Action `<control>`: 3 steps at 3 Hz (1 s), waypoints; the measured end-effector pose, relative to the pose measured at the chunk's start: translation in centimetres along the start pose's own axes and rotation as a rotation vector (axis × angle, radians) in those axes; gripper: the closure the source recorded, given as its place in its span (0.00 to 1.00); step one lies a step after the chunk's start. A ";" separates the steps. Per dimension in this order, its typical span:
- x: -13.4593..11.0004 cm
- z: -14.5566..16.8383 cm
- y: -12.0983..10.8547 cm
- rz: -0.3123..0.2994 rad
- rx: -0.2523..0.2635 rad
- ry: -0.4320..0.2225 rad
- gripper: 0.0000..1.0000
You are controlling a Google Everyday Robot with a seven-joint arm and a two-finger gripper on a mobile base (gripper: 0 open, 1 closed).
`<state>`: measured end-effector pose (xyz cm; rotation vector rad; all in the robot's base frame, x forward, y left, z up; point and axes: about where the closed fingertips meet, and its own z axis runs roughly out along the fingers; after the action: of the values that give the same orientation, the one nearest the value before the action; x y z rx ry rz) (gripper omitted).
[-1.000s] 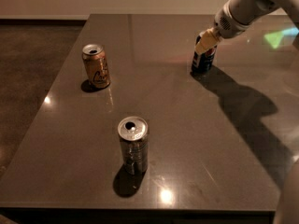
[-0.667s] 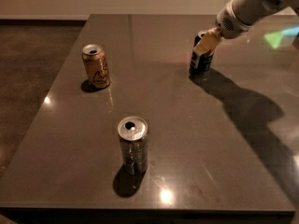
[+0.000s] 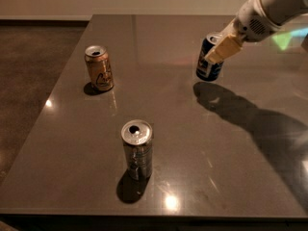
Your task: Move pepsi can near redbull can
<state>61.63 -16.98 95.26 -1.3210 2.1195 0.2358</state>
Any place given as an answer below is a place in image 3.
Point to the orange soda can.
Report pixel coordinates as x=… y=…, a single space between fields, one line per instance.
x=99 y=68

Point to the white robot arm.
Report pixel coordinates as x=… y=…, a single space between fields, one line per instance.
x=282 y=11

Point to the blue pepsi can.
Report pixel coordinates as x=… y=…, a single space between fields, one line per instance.
x=206 y=71

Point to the silver redbull can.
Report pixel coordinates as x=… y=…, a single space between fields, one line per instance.
x=137 y=143

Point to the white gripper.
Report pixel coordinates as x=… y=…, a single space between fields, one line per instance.
x=251 y=25

